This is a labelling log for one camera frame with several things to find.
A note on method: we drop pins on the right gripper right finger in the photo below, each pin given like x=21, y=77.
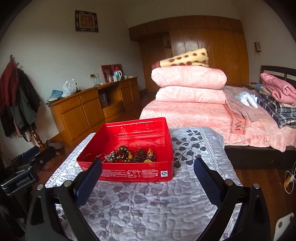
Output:
x=253, y=219

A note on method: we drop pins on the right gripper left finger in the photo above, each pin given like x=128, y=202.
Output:
x=43, y=221

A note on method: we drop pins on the wooden coat rack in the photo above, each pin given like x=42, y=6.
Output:
x=38, y=140

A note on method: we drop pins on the hanging dark clothes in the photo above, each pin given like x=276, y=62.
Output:
x=19, y=102

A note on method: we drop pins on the white quilted leaf bedspread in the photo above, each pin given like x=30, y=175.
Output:
x=175, y=210

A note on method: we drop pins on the wooden sideboard cabinet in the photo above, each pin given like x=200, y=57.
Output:
x=82, y=113

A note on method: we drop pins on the blue folded cloth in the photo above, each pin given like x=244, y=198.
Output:
x=55, y=95

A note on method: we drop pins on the pink bed cover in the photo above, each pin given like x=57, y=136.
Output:
x=236, y=130

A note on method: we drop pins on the white plastic bag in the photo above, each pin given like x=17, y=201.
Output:
x=69, y=88

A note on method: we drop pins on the grey-brown folded garment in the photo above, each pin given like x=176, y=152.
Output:
x=248, y=112

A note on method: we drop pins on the plaid folded clothes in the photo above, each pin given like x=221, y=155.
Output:
x=283, y=116

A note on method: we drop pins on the red metal tin box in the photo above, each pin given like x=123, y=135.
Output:
x=131, y=151

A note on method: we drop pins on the white cloth on bed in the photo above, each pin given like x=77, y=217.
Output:
x=247, y=99

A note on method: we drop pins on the teal electric kettle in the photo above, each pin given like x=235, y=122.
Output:
x=117, y=74

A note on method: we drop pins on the folded pink garment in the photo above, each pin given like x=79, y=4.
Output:
x=281, y=90

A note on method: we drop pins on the lower pink folded quilt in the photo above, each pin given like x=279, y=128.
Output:
x=189, y=94

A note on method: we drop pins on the dark wooden headboard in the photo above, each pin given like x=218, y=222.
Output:
x=284, y=73

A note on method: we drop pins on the yellow brown-spotted blanket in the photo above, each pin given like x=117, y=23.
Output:
x=198, y=57

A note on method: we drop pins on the wooden wardrobe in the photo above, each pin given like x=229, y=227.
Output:
x=222, y=37

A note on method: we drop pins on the wall power outlet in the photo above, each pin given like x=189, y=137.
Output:
x=94, y=76

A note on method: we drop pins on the red picture frame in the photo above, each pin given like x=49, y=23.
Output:
x=108, y=70

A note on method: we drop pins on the framed wall picture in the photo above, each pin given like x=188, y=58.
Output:
x=86, y=21

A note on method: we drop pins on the wall switch box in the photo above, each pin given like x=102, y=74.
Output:
x=257, y=47

